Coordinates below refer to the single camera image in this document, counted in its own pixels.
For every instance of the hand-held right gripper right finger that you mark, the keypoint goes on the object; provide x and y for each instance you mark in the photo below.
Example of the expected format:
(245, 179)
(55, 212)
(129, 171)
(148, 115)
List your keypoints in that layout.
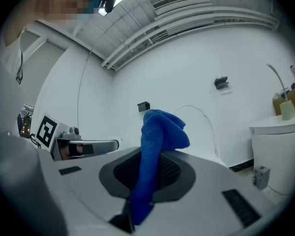
(206, 193)

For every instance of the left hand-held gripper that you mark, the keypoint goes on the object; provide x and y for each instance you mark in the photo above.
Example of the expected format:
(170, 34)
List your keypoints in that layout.
(46, 131)

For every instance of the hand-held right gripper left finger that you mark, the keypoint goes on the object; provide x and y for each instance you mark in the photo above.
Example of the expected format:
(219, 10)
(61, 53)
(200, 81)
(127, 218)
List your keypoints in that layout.
(88, 181)

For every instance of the blue microfibre cloth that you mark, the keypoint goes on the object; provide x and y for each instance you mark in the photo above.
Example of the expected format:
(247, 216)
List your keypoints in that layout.
(149, 156)

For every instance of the white toilet lid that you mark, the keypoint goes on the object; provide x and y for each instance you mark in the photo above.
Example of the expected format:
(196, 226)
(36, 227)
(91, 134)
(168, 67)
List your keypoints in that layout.
(194, 131)

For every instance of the white closed-lid toilet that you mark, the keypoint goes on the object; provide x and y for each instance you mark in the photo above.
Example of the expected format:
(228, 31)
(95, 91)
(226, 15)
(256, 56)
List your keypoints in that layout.
(272, 151)

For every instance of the cluttered metal rack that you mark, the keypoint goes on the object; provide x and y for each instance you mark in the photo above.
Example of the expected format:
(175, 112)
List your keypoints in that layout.
(27, 124)

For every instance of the person's head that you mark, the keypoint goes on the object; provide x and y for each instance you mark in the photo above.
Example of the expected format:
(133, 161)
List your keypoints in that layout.
(63, 4)

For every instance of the white ceiling pipes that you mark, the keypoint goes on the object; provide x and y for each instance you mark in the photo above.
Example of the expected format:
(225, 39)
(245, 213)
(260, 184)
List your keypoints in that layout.
(211, 11)

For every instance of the small silver gripper camera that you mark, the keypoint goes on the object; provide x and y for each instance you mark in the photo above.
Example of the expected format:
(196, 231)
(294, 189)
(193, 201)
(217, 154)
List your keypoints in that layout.
(74, 130)

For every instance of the black wall holder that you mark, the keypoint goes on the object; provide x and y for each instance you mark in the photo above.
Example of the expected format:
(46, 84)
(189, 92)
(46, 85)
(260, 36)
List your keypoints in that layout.
(143, 106)
(221, 82)

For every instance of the black head-worn camera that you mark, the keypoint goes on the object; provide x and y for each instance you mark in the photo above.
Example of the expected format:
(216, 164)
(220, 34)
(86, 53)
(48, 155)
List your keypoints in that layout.
(110, 1)

